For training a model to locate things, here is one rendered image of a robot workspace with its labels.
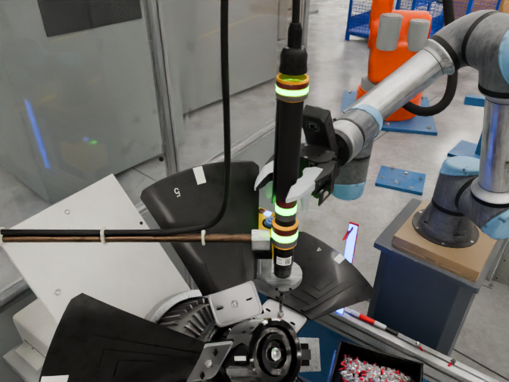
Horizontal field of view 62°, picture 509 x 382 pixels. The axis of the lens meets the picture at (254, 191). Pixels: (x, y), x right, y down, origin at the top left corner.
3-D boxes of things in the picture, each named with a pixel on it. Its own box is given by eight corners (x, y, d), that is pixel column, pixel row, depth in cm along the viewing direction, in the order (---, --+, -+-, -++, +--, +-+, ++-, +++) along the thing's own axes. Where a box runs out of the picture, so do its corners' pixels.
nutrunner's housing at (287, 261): (271, 294, 76) (280, 26, 50) (270, 278, 79) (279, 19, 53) (293, 294, 76) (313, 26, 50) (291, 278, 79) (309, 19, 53)
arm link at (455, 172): (457, 186, 129) (471, 147, 121) (488, 212, 118) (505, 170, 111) (423, 192, 126) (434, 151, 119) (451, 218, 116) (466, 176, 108)
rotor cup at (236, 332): (185, 371, 73) (229, 373, 64) (221, 300, 82) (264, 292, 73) (243, 412, 78) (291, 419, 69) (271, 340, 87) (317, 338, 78)
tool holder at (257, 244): (251, 292, 73) (251, 248, 68) (251, 263, 79) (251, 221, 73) (304, 292, 73) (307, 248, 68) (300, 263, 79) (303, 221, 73)
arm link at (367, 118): (381, 144, 88) (388, 105, 84) (360, 165, 81) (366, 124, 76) (346, 134, 92) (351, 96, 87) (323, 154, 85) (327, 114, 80)
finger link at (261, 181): (256, 214, 66) (295, 192, 71) (256, 182, 63) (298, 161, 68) (242, 205, 68) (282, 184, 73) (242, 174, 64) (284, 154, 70)
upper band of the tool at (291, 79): (276, 104, 55) (276, 82, 54) (275, 92, 59) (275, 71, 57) (309, 104, 55) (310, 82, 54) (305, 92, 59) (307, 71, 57)
